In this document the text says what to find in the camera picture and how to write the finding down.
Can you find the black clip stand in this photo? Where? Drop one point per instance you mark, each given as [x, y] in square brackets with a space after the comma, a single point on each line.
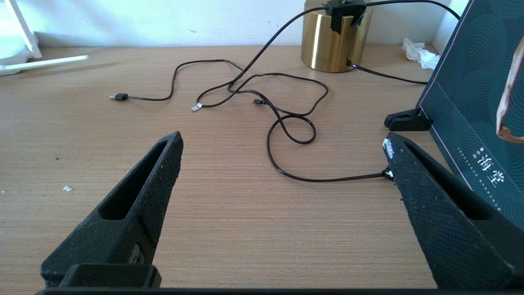
[405, 121]

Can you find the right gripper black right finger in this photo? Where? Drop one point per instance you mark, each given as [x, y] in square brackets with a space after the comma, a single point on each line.
[442, 221]

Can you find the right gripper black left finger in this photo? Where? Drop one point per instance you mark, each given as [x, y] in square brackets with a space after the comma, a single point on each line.
[131, 213]

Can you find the black clip on lamp base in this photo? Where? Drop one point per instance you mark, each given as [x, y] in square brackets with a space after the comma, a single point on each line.
[342, 16]

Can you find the white router with antennas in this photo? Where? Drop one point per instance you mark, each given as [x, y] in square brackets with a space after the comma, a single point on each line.
[45, 63]

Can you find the brass desk lamp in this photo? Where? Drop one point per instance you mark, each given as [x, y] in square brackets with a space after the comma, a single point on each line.
[323, 49]

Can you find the crumpled white tissue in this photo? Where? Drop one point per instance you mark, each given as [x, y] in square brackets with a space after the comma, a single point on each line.
[421, 53]

